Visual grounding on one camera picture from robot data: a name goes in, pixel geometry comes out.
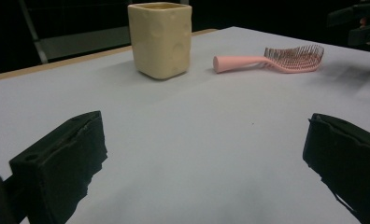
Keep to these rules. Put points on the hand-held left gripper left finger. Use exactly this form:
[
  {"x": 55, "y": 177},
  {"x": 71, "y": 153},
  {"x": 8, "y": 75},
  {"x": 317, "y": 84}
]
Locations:
[{"x": 58, "y": 161}]

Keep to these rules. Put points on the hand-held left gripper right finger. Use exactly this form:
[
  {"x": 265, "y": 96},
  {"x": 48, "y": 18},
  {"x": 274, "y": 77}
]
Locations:
[{"x": 348, "y": 161}]

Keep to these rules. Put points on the cream square ceramic cup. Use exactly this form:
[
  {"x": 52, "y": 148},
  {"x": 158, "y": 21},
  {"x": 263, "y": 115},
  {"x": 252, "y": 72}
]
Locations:
[{"x": 161, "y": 40}]

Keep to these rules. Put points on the grey metal stand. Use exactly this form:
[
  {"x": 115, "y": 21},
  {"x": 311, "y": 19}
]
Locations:
[{"x": 86, "y": 42}]

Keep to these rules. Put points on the white table mat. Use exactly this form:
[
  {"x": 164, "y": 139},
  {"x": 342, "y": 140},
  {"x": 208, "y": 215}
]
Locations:
[{"x": 205, "y": 140}]

